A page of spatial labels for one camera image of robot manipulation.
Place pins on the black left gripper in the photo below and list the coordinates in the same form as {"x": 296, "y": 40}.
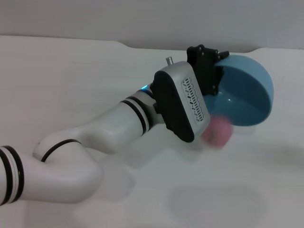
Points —
{"x": 205, "y": 69}

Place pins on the blue bowl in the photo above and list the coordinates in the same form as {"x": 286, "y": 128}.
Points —
{"x": 247, "y": 95}

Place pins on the pink toy peach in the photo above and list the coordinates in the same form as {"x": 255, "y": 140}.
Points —
{"x": 218, "y": 135}

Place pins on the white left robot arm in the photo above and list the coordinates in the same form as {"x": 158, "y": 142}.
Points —
{"x": 71, "y": 152}

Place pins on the black and silver left wrist camera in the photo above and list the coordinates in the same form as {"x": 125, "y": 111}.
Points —
{"x": 180, "y": 102}

